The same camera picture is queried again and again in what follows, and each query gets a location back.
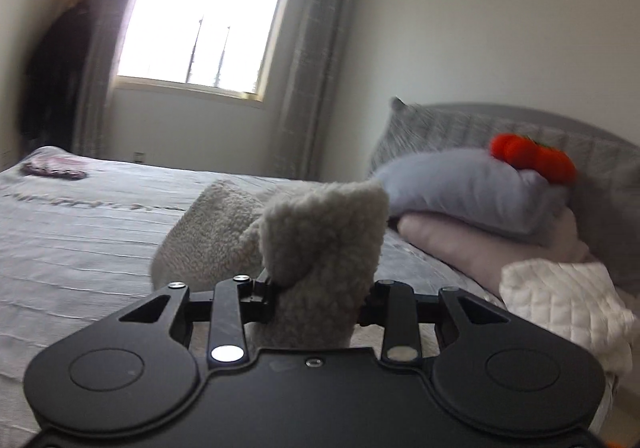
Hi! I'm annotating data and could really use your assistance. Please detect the folded purple cloth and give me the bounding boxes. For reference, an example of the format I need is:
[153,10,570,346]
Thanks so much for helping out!
[21,153,90,181]

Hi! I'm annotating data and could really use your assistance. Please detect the pink pillow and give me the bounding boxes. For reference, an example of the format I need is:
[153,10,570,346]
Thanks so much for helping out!
[397,208,597,300]

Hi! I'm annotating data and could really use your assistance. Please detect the grey padded headboard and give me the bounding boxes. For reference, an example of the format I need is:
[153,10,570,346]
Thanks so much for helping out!
[422,101,640,296]

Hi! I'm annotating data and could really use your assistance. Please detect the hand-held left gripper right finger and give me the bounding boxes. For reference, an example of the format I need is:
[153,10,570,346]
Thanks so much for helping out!
[357,279,507,363]

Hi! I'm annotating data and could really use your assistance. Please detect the cream fleece zip jacket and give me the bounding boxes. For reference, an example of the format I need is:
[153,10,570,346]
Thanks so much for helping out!
[151,179,390,350]

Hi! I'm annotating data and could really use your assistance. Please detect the window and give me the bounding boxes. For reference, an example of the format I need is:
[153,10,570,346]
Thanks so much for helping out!
[115,0,293,105]

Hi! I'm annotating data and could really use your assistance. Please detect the dark hanging clothes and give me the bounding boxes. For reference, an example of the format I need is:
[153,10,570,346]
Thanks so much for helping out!
[21,3,92,150]

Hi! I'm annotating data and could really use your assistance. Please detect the red plush toy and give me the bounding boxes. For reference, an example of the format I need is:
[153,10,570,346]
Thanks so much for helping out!
[489,133,577,185]

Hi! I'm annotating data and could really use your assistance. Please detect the grey curtain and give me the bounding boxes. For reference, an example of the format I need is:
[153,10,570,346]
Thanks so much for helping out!
[74,0,153,160]
[276,0,362,180]

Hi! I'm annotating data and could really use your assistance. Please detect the white quilted blanket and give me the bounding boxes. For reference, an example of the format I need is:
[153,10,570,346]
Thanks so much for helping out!
[498,260,634,375]

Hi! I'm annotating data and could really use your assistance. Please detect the bed with grey bedspread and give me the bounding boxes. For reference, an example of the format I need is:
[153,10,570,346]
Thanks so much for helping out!
[0,146,506,434]

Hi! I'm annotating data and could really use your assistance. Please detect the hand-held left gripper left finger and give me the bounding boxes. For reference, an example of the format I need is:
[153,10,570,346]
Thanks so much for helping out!
[116,274,277,365]

